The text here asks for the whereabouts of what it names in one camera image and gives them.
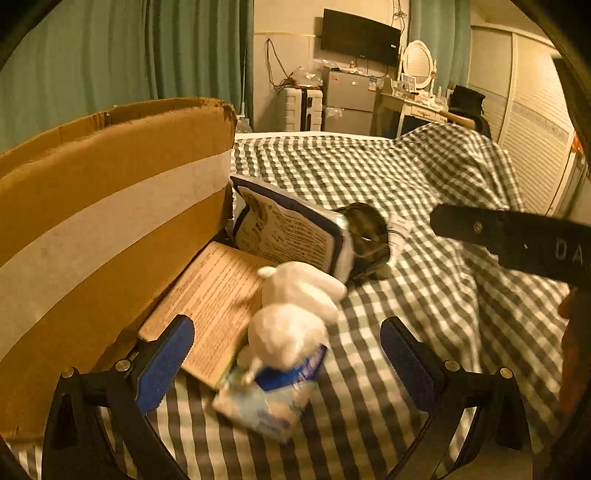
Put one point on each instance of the white louvered wardrobe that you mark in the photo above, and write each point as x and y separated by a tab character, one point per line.
527	113

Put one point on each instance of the white dressing table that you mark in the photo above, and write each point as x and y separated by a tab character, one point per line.
394	117

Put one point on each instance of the oval vanity mirror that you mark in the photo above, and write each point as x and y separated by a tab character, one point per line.
418	66

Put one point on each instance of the white cream tube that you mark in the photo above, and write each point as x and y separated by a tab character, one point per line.
399	230

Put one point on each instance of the blue white tissue pack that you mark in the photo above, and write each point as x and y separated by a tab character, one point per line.
273	403

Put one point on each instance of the green checkered bed cover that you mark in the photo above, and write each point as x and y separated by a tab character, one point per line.
455	297

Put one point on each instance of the black wall television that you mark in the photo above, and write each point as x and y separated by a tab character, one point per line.
360	37

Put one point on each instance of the silver mini fridge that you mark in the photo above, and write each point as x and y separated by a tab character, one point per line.
349	101

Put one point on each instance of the brown cardboard box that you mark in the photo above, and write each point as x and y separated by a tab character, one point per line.
98	217

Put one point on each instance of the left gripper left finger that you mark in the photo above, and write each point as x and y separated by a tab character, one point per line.
76	445

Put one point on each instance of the white plush toy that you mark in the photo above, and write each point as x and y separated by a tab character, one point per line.
299	302

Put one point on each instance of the green curtain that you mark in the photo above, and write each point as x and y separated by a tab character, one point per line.
444	26
88	56

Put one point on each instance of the white suitcase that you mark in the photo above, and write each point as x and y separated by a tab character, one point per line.
300	109

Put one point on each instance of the large clear water bottle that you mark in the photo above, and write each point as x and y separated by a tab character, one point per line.
243	125

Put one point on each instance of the black furry object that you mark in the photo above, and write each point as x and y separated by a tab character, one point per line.
369	233

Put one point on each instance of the black chair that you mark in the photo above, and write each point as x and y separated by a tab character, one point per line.
468	103

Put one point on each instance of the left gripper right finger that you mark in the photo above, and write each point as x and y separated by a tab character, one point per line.
498	443

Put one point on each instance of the brown paper booklet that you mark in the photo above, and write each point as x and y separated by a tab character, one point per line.
219	291

